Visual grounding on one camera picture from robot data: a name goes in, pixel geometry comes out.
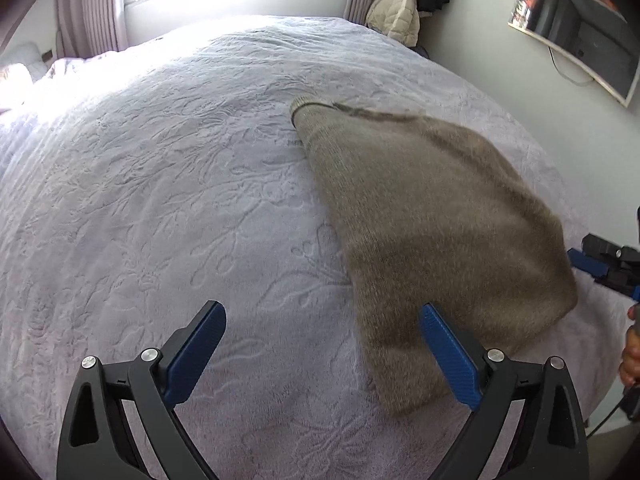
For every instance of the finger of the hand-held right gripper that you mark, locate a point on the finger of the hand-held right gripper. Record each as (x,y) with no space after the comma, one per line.
(602,246)
(587,262)

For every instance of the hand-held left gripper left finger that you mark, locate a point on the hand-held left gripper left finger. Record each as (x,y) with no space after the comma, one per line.
(197,345)

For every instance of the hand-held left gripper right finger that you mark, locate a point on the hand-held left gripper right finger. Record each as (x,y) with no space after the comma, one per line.
(450,355)

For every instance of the brown knit sweater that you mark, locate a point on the brown knit sweater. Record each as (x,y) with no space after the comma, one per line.
(425,240)

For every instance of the person's right hand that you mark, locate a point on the person's right hand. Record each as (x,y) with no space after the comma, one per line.
(631,357)

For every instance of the white embossed bed blanket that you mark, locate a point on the white embossed bed blanket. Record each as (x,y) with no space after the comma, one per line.
(175,185)

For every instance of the cream puffer jacket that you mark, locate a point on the cream puffer jacket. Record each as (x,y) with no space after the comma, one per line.
(395,10)

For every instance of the beige pillow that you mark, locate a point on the beige pillow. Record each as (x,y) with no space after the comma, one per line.
(15,82)

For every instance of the grey padded headboard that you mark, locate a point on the grey padded headboard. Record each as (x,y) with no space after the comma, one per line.
(22,55)

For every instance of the wide pink curtain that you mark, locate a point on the wide pink curtain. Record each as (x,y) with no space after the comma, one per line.
(92,10)

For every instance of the wall mounted television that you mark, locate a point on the wall mounted television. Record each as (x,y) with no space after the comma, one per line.
(575,35)

